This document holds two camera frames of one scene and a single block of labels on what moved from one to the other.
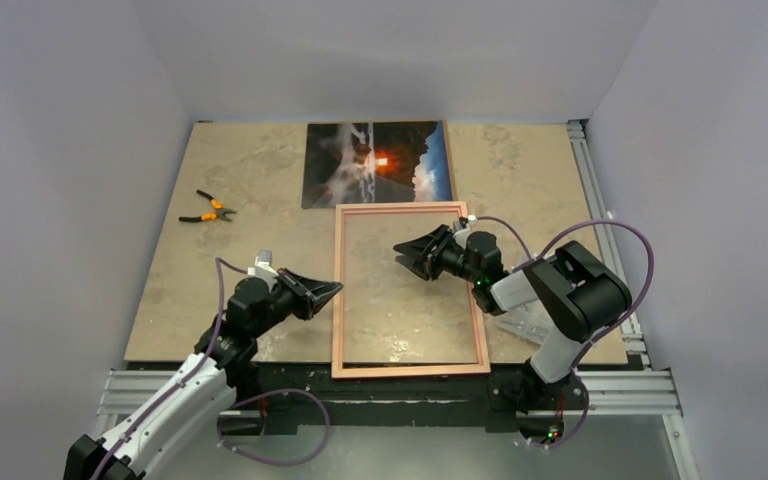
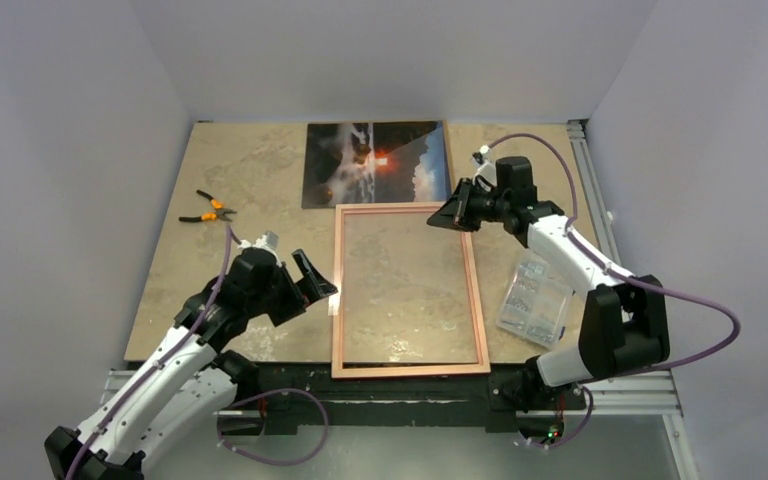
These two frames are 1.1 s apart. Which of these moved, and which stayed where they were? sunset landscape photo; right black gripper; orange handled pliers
Moved: right black gripper
Stayed: sunset landscape photo; orange handled pliers
